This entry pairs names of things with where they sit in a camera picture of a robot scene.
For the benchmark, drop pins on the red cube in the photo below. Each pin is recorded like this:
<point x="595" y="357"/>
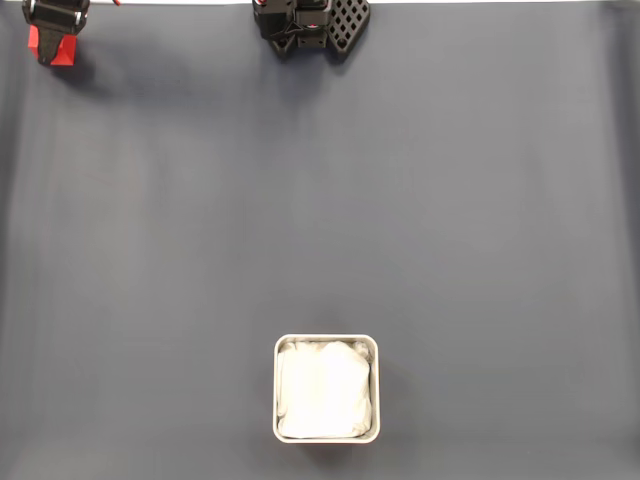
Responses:
<point x="68" y="55"/>

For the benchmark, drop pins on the beige square box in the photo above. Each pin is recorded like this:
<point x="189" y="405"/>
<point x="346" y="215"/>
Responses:
<point x="276" y="390"/>

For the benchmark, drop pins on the dark blue table mat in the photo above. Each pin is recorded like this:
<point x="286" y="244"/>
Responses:
<point x="320" y="200"/>

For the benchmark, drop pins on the white tissue paper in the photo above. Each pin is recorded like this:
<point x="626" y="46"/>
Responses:
<point x="325" y="390"/>

